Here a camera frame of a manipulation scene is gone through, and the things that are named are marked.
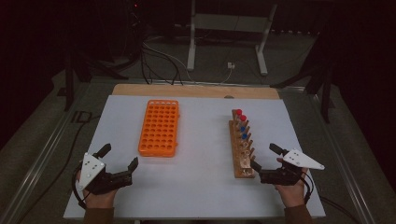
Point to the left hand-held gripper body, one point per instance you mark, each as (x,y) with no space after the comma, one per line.
(93,174)

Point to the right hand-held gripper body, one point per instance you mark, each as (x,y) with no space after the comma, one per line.
(280,176)

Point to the wooden tube rack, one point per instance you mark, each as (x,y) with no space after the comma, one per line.
(241,168)

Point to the orange plastic tube rack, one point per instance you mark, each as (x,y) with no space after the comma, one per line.
(159,129)

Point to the red-capped test tube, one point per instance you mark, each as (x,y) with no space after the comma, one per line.
(238,112)
(243,118)

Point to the person's right hand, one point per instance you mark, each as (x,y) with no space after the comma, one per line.
(292,194)

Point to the person's left hand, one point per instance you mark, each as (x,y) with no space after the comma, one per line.
(99,200)

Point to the white table sheet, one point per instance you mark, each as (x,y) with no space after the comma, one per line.
(202,174)

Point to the black tripod stand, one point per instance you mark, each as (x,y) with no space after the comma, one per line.
(325,93)
(69,84)

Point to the wooden table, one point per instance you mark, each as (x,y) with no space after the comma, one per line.
(193,90)

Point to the dark equipment rack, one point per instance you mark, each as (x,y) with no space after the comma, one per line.
(135,28)

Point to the grey metal stand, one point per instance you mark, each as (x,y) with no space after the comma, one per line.
(229,23)

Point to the aluminium floor rail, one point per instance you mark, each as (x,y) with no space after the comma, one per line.
(345,161)
(40,161)

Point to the white wall plug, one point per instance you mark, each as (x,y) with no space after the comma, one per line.
(230,65)

